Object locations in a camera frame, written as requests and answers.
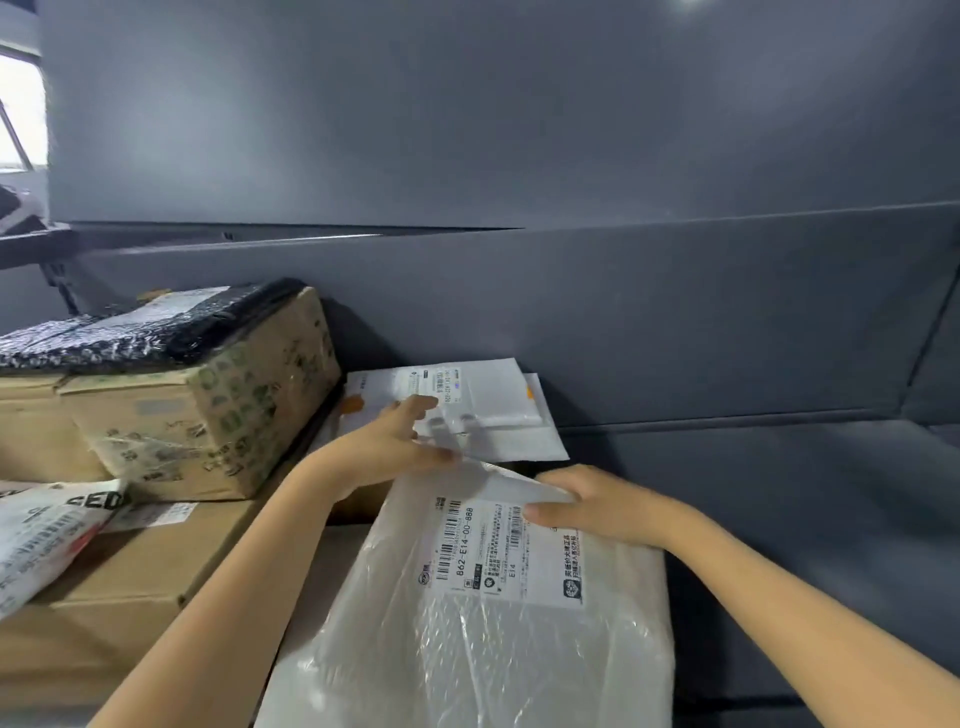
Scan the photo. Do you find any person's right hand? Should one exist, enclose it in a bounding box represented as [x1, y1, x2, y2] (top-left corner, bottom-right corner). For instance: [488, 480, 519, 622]
[523, 464, 703, 553]

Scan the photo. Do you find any person's left hand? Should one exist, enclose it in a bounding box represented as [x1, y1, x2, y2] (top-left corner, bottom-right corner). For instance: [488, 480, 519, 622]
[314, 395, 463, 500]

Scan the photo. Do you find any long black lettered cardboard box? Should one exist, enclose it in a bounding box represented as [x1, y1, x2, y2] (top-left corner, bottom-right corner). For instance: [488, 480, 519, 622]
[329, 479, 399, 526]

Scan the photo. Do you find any white bubble mailer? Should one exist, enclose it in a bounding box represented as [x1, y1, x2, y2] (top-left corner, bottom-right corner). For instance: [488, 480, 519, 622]
[329, 371, 571, 468]

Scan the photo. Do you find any white orange-tab poly mailer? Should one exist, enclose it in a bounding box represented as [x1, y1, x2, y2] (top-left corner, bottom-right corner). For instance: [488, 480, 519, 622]
[341, 358, 545, 435]

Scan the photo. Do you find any white label tall cardboard box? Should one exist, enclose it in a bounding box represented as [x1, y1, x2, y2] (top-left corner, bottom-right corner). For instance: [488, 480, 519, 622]
[59, 287, 343, 502]

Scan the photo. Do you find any small white padded packet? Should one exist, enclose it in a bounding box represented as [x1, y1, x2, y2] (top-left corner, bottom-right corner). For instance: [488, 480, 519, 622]
[303, 457, 676, 728]

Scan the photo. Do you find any black bubble mailer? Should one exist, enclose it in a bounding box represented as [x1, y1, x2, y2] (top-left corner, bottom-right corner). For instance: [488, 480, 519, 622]
[0, 278, 309, 376]

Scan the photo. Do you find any red logo cardboard box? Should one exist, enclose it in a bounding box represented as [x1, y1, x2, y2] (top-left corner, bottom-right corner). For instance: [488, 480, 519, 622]
[0, 449, 305, 714]

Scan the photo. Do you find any medium brown cardboard box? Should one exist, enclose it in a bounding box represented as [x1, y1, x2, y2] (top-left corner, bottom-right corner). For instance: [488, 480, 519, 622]
[0, 373, 114, 485]

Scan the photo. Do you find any white black-lettered poly bag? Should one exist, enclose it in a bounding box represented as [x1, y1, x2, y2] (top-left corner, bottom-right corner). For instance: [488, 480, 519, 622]
[0, 479, 131, 621]

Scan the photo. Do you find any person's left forearm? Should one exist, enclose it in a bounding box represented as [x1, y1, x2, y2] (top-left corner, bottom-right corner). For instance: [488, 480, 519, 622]
[89, 449, 354, 728]

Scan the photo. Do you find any person's right forearm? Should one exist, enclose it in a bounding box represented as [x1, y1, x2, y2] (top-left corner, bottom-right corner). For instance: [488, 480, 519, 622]
[659, 509, 960, 728]

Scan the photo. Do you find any grid pane window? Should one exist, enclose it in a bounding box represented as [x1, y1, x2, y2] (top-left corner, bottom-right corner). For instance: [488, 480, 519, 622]
[0, 48, 49, 174]

